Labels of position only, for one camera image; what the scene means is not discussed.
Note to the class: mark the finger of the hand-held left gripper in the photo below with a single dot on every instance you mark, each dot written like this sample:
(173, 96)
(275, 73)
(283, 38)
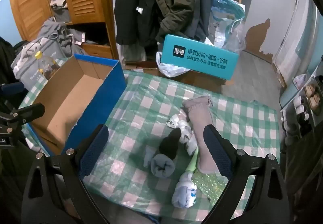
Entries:
(10, 89)
(25, 112)

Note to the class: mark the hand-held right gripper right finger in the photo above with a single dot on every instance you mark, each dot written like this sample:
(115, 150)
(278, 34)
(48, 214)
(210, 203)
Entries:
(217, 153)

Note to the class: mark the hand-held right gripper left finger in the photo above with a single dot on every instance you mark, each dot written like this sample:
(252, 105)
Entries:
(94, 148)

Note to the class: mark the black sock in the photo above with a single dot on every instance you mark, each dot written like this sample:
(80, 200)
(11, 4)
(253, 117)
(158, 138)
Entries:
(169, 143)

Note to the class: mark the blue cardboard box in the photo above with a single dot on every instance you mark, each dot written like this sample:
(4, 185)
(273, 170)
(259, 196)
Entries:
(75, 102)

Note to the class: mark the light green sock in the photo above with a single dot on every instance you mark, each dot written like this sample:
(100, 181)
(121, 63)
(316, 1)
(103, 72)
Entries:
(212, 183)

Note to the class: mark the pinkish grey long sock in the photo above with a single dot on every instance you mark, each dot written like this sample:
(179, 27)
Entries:
(199, 125)

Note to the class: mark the white patterned sock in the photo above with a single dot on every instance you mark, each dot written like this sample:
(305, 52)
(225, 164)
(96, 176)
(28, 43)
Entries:
(186, 131)
(174, 121)

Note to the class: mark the yellow cap plastic bottle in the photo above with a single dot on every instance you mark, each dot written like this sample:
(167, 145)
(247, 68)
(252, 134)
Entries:
(45, 65)

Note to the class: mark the small light blue sock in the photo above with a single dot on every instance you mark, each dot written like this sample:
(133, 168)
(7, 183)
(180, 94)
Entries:
(149, 158)

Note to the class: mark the grey rolled sock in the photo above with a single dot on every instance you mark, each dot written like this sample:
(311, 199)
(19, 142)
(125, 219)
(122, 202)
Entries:
(161, 166)

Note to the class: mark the green checked tablecloth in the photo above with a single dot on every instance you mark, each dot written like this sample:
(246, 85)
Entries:
(141, 102)

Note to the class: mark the grey hoodie pile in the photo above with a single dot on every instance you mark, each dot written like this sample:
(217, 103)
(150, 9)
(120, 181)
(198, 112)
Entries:
(60, 37)

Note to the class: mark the brown cardboard box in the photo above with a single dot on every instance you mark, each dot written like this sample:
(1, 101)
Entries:
(201, 80)

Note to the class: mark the teal printed box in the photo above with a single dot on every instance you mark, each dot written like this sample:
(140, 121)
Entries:
(199, 58)

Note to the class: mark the white plastic bag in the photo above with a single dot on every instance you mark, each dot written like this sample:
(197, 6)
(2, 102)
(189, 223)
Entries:
(169, 67)

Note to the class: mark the shoe rack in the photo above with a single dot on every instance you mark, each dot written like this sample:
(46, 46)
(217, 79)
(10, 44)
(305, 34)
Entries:
(302, 97)

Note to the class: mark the clear blue plastic bag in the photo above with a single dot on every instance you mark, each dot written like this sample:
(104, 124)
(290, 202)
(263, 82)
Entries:
(229, 27)

